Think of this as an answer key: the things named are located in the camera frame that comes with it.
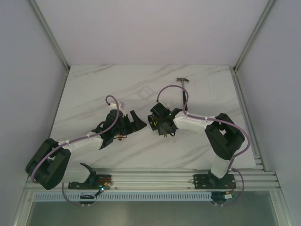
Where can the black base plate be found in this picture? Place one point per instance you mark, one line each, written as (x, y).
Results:
(98, 182)
(209, 182)

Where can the claw hammer black handle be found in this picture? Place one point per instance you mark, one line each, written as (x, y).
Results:
(183, 81)

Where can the right aluminium frame post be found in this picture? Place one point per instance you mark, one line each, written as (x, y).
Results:
(255, 33)

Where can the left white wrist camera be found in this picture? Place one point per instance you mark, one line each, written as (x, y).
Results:
(119, 106)

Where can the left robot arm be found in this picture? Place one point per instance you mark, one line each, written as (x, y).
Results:
(58, 162)

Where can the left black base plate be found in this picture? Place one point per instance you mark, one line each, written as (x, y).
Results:
(98, 182)

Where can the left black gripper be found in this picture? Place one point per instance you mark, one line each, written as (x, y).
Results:
(129, 122)

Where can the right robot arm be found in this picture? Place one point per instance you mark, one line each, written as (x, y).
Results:
(226, 138)

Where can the clear fuse box cover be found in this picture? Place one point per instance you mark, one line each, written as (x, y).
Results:
(145, 93)

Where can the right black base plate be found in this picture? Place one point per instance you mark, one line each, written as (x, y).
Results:
(209, 182)

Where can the left aluminium frame post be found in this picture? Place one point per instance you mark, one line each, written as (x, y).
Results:
(45, 27)

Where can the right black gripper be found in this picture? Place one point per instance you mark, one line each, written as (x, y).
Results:
(161, 131)

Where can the aluminium frame post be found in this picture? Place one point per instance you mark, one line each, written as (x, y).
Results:
(45, 27)
(255, 33)

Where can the slotted grey cable duct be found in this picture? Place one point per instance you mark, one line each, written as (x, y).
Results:
(124, 196)

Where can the black fuse box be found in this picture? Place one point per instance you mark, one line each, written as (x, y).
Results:
(153, 122)

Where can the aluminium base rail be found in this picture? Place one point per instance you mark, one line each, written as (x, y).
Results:
(181, 179)

